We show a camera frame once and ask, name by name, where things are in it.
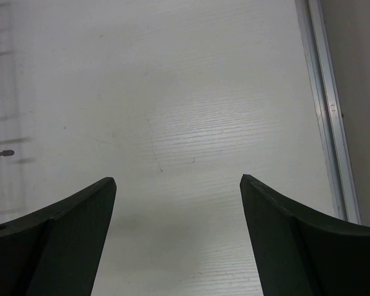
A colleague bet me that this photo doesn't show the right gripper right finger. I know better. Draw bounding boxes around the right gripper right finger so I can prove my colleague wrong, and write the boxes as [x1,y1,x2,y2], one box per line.
[240,175,370,295]

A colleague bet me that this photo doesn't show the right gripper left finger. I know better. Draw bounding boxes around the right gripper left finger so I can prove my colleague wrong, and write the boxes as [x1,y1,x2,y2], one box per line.
[0,177,116,295]

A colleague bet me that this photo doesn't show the aluminium table edge rail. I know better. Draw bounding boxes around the aluminium table edge rail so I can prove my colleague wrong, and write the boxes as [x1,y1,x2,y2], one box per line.
[295,0,361,224]

